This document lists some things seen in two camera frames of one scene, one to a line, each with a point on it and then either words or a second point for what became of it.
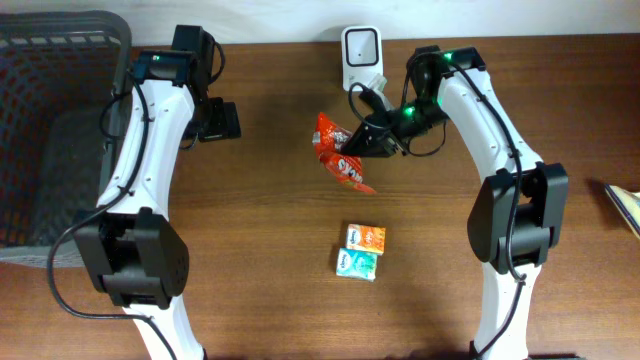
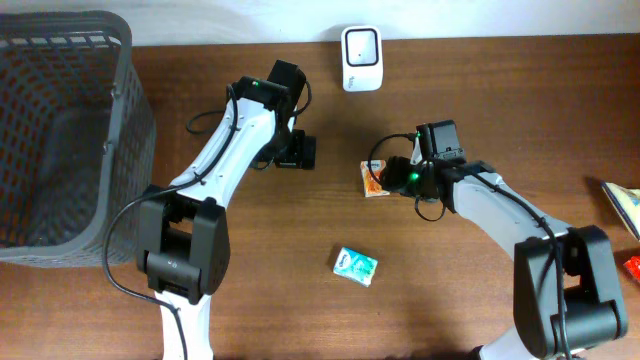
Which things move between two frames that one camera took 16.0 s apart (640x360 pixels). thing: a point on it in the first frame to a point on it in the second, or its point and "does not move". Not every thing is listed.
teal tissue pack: x=356 y=264 does not move
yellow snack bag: x=629 y=204 does not move
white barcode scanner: x=362 y=54 does not move
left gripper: x=220 y=120 to x=298 y=151
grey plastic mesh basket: x=63 y=81 does not move
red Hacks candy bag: x=330 y=140 to x=633 y=267
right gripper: x=384 y=141 to x=395 y=176
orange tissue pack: x=366 y=238 to x=372 y=178
